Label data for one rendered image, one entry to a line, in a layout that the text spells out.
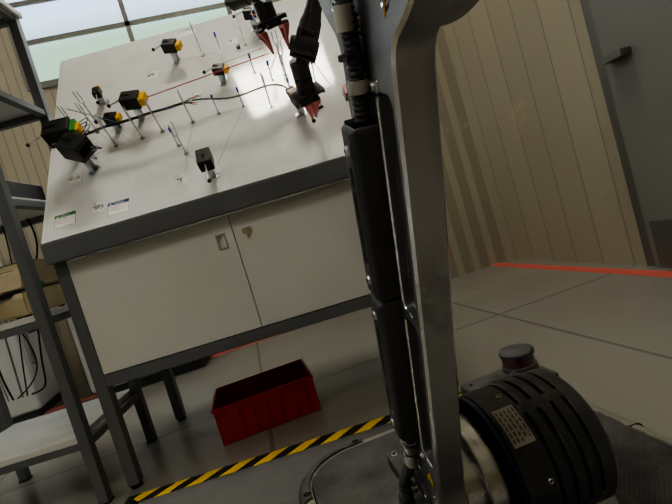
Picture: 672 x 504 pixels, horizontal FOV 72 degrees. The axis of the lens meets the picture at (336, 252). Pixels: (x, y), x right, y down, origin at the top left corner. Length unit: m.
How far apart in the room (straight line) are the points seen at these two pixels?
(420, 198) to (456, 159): 3.44
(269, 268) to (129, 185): 0.55
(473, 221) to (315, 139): 2.33
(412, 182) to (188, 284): 1.36
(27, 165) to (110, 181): 2.58
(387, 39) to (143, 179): 1.49
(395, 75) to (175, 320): 1.44
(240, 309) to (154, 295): 0.29
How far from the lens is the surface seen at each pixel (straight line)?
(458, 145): 3.80
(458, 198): 3.74
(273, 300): 1.59
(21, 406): 3.72
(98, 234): 1.67
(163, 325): 1.68
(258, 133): 1.71
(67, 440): 1.85
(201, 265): 1.62
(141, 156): 1.82
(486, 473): 0.58
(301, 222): 1.57
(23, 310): 1.84
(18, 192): 1.99
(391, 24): 0.30
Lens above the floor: 0.67
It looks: 4 degrees down
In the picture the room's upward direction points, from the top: 17 degrees counter-clockwise
